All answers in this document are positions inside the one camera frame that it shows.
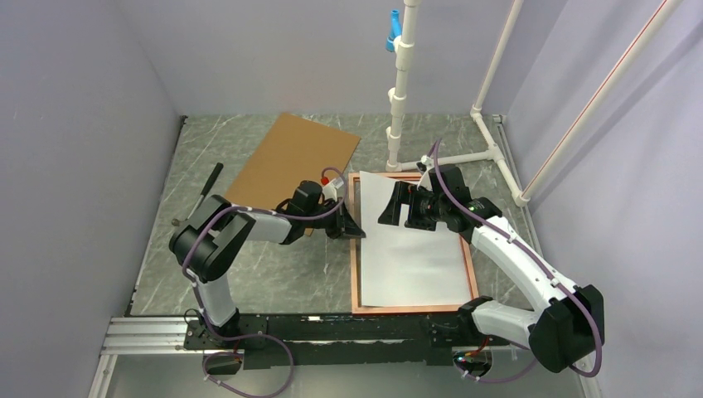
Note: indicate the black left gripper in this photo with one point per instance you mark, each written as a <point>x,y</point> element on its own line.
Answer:
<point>347,226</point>

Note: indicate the brown cardboard backing board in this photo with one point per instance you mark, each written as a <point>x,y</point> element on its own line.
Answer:
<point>293,150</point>

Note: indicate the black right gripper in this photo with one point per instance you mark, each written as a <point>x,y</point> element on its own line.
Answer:
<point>400,195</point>

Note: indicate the printed photo sheet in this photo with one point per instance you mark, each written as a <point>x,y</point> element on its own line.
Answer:
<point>374,193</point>

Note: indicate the blue pipe fitting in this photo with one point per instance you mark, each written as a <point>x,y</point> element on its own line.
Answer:
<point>395,30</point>

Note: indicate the aluminium extrusion frame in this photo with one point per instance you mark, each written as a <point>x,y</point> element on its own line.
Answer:
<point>274,293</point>

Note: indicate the white PVC pipe stand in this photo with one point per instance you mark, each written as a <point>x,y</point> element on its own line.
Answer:
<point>494,59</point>

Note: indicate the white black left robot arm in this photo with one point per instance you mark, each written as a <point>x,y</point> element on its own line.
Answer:
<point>206,244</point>

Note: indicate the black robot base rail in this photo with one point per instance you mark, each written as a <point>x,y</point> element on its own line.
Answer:
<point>277,339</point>

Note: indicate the white pole with red stripe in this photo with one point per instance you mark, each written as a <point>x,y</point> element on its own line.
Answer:
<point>654,23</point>

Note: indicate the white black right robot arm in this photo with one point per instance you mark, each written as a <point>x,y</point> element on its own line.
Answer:
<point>564,327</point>

